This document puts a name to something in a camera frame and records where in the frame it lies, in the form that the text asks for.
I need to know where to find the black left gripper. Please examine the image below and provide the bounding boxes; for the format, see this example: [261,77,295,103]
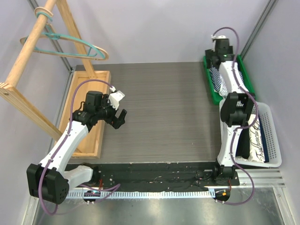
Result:
[95,94,126,128]

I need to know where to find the blue white striped tank top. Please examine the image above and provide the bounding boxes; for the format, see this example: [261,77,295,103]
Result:
[210,67,228,97]

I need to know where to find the green plastic tray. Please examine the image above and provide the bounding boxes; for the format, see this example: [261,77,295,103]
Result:
[203,55,255,105]

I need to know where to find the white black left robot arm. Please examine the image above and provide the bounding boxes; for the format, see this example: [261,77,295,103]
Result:
[26,90,127,204]

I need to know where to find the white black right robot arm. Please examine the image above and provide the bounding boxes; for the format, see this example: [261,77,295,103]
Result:
[205,36,254,185]

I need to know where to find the wooden hanger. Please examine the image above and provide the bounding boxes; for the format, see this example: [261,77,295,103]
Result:
[19,35,110,61]

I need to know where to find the wooden tray base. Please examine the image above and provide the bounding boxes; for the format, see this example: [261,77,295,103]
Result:
[59,71,111,160]

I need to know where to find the white perforated laundry basket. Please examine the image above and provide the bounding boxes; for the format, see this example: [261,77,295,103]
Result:
[217,102,282,168]

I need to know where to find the black garment in basket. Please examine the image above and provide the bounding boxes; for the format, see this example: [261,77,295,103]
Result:
[236,128,250,159]

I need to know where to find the white printed shirt in basket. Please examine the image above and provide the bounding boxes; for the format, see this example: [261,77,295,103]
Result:
[236,119,265,163]

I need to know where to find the wooden clothes rack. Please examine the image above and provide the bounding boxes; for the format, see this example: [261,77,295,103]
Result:
[0,0,96,153]

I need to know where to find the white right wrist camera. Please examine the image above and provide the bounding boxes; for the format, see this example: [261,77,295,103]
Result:
[211,35,227,42]

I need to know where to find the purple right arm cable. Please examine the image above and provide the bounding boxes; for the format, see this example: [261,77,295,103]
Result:
[214,27,260,206]

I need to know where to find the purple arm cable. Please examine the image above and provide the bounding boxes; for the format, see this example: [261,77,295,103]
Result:
[38,79,120,215]
[214,27,260,206]

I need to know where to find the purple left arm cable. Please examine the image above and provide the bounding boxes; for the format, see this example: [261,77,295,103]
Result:
[38,79,120,215]

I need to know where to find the white slotted cable duct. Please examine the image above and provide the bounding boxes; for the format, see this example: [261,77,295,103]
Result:
[66,189,215,200]

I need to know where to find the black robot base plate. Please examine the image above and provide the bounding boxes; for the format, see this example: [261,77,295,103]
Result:
[64,163,240,192]

